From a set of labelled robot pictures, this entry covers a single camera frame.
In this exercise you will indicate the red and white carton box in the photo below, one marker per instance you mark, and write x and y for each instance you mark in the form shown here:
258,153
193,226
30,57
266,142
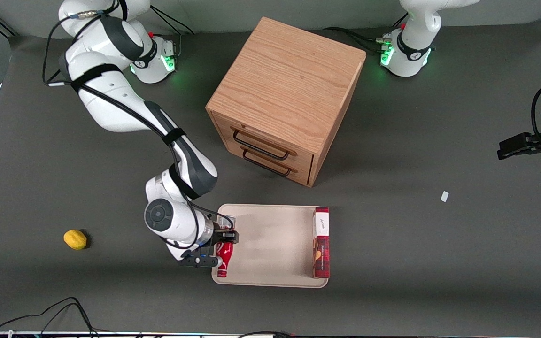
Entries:
322,249

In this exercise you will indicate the wooden drawer cabinet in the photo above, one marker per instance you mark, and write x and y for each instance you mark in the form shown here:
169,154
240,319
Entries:
289,89

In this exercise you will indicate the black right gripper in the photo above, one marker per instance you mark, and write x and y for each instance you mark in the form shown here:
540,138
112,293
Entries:
219,234

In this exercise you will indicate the yellow lemon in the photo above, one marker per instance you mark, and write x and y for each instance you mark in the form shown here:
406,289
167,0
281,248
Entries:
75,239

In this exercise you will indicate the beige plastic tray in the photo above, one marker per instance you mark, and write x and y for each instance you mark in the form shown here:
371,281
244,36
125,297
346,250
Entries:
273,244

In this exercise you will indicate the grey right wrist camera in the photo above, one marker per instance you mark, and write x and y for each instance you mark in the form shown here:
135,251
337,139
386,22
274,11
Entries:
224,220

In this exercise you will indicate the small white paper label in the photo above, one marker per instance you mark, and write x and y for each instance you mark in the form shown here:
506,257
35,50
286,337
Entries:
444,196

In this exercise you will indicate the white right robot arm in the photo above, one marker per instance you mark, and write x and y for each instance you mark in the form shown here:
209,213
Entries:
111,103

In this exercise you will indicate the red coke bottle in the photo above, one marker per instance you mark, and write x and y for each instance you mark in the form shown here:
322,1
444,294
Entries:
224,260

